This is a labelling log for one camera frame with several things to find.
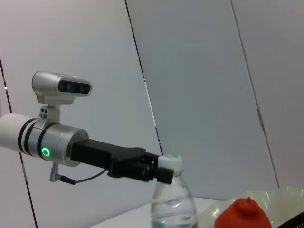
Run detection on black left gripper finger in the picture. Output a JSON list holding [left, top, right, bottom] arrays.
[[142, 151, 164, 167], [111, 162, 175, 185]]

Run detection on pale green glass fruit bowl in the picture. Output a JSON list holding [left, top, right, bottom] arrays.
[[197, 186, 304, 228]]

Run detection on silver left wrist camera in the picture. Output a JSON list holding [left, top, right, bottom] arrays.
[[32, 70, 93, 130]]

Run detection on clear water bottle green label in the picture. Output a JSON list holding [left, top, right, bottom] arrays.
[[151, 154, 199, 228]]

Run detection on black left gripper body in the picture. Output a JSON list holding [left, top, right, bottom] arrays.
[[70, 139, 147, 179]]

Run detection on black mesh pen holder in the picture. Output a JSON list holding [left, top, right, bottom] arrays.
[[273, 209, 304, 228]]

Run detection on left gripper cable with plug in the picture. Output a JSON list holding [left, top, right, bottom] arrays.
[[49, 162, 112, 185]]

